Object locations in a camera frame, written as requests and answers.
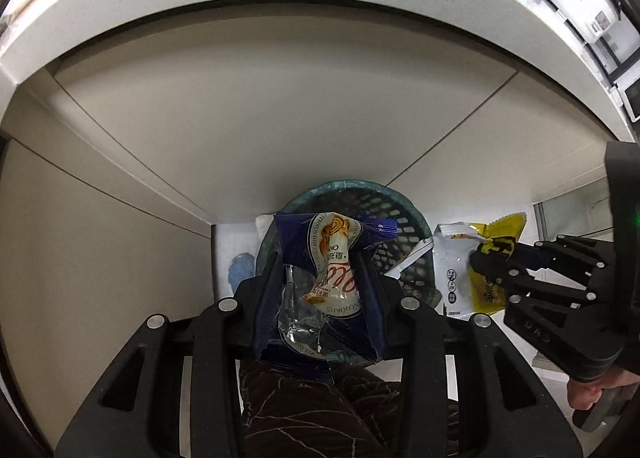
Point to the yellow and white snack packet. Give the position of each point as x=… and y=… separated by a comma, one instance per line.
x=457, y=273

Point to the beige cabinet door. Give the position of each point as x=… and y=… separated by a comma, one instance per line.
x=280, y=113
x=500, y=153

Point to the glass door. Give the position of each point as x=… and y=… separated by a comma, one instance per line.
x=575, y=223

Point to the person's right hand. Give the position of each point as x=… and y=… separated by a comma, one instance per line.
x=587, y=394

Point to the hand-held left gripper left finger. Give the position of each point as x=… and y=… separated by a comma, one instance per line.
x=265, y=288

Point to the white plastic strip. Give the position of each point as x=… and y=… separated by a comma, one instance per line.
x=412, y=260

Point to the microwave oven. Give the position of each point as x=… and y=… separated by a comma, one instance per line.
x=630, y=98

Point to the blue cloth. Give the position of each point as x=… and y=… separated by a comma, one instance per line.
x=242, y=270

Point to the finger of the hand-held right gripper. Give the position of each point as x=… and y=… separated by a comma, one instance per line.
x=565, y=250
x=500, y=270

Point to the teal mesh basket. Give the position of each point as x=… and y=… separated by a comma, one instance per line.
x=395, y=218

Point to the dark blue cookie packet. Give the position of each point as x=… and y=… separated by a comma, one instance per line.
x=325, y=298

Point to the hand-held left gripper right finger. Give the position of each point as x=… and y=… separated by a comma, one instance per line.
x=372, y=288

